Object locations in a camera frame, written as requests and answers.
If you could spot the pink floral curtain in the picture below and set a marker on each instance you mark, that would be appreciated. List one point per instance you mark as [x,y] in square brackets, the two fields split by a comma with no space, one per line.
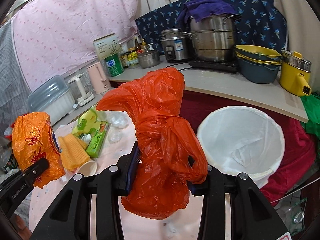
[55,37]

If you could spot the yellow electric pot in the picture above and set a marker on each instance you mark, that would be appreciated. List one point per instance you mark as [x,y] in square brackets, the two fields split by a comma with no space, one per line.
[295,73]

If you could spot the yellow-green snack bag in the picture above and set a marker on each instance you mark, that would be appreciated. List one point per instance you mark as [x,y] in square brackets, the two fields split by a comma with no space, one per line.
[91,122]

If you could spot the stacked blue yellow basins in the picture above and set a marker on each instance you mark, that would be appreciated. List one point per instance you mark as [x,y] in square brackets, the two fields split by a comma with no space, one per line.
[258,64]

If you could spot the white glass electric kettle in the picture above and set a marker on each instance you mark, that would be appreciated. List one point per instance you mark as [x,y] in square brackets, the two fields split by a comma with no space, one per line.
[82,93]

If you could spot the black induction cooktop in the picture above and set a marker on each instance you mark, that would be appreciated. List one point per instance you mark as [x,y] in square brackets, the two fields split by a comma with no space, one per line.
[216,66]

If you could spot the yellow waffle cloth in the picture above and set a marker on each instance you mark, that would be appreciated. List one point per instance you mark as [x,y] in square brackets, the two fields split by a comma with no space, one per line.
[73,152]

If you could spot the pink patterned paper cup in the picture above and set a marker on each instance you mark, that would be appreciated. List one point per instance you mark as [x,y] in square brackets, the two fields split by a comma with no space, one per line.
[88,169]

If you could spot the silver rice cooker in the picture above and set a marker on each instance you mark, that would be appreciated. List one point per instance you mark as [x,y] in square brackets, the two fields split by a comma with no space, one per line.
[175,45]

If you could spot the large steel steamer pot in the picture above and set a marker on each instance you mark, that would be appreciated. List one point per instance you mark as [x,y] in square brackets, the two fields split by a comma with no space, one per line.
[213,37]

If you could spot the clear crumpled plastic wrap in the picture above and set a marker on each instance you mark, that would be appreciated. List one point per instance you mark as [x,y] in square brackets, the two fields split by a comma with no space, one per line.
[118,121]

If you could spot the pink electric kettle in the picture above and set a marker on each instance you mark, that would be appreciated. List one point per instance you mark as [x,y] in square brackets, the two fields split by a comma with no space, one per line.
[98,78]

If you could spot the navy floral cloth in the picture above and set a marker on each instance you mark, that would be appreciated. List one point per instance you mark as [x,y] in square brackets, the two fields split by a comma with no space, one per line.
[261,24]

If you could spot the white cardboard box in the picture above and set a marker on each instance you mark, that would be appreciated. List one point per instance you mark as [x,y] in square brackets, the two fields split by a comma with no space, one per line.
[106,46]

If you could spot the yellow label jar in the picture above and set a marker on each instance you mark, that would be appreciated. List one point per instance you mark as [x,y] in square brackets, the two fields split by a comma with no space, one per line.
[132,58]

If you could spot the dark sauce bottle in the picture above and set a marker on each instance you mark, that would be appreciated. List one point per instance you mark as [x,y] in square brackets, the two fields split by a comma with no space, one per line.
[137,46]

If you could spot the white dish rack grey lid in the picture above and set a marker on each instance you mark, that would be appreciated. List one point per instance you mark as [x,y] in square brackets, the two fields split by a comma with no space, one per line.
[53,97]

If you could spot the green cloth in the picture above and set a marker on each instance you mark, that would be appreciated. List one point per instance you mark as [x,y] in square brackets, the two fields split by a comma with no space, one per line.
[312,107]

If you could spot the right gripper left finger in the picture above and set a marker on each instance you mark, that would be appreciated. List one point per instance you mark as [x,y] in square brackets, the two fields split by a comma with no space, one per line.
[114,182]

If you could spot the green tin can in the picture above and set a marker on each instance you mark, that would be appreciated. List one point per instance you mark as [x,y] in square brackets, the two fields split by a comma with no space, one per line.
[114,65]

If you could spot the white lined trash bin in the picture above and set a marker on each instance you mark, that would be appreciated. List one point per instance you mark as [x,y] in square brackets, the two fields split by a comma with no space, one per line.
[239,139]

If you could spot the small steel pot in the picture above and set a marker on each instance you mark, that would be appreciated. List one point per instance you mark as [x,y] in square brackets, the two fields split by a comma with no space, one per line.
[149,59]

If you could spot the purple towel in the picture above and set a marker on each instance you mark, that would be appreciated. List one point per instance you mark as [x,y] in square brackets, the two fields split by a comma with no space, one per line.
[200,9]

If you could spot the red-orange plastic bag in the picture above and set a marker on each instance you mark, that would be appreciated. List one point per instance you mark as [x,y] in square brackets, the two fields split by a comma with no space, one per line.
[171,154]

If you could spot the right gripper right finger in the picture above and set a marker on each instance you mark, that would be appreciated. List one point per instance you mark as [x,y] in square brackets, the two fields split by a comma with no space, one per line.
[213,215]

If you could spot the green carton box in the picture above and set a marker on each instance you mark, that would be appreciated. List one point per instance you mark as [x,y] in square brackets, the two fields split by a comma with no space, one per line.
[93,150]

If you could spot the orange printed snack bag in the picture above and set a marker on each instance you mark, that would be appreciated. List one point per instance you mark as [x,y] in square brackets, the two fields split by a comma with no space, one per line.
[32,139]

